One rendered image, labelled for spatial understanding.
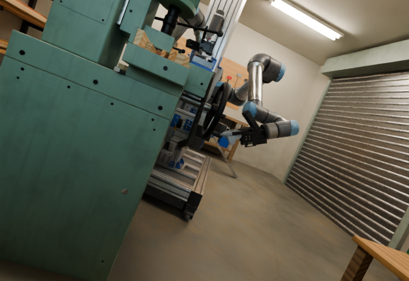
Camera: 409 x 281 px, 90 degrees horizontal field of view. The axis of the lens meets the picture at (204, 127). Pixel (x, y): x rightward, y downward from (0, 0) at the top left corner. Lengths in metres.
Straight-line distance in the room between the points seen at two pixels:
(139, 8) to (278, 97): 4.17
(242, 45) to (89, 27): 3.90
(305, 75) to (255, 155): 2.12
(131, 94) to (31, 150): 0.40
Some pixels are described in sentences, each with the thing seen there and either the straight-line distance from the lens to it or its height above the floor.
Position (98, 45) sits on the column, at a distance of 0.94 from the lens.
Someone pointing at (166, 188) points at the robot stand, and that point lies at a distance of 1.57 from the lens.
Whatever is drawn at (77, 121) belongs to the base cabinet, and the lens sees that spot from 0.84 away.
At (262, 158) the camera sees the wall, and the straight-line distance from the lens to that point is 4.93.
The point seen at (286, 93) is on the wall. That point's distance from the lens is 4.96.
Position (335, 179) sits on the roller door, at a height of 0.57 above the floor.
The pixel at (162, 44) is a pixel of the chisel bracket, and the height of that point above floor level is 0.99.
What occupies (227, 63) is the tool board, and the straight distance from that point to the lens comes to 4.44.
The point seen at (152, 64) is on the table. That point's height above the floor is 0.87.
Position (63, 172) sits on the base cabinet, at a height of 0.40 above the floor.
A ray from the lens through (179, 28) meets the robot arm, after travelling 1.54.
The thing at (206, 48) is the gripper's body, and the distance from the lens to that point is 1.23.
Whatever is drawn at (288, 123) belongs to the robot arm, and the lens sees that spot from 1.00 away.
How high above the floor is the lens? 0.80
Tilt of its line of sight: 5 degrees down
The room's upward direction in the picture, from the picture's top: 22 degrees clockwise
